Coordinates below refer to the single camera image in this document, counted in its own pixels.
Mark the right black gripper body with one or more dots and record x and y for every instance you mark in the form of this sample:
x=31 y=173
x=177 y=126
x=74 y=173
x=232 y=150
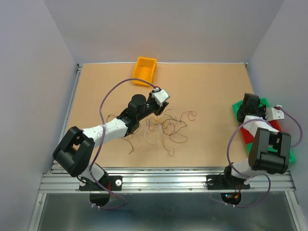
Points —
x=261 y=111

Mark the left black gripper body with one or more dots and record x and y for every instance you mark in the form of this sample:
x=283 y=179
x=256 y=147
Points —
x=152 y=107

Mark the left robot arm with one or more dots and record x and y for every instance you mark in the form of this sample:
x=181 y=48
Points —
x=74 y=150

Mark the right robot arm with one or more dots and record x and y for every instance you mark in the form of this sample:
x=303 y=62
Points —
x=269 y=153

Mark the far green plastic bin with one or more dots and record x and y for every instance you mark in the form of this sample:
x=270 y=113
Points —
x=263 y=103

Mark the green plastic bin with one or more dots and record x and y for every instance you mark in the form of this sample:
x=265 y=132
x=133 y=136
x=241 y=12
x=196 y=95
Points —
x=292 y=159
x=263 y=103

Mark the red plastic bin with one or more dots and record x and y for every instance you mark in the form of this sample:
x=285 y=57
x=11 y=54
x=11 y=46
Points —
x=245 y=134

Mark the yellow plastic bin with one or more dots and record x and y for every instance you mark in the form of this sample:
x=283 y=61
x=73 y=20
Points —
x=145 y=69

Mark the near green plastic bin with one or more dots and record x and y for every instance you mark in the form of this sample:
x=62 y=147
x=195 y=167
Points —
x=292 y=159

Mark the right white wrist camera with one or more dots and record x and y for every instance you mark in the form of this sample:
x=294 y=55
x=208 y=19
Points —
x=274 y=113

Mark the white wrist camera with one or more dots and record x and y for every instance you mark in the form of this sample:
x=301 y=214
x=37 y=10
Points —
x=160 y=96
x=274 y=113

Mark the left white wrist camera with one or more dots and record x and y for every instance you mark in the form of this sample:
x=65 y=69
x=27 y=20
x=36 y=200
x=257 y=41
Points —
x=160 y=96

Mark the aluminium mounting rail frame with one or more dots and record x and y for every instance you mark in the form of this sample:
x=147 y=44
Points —
x=177 y=191

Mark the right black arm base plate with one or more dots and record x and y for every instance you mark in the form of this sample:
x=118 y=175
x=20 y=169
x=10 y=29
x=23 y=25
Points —
x=220 y=182

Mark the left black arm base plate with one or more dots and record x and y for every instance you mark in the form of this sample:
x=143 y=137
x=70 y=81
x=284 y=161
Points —
x=112 y=183

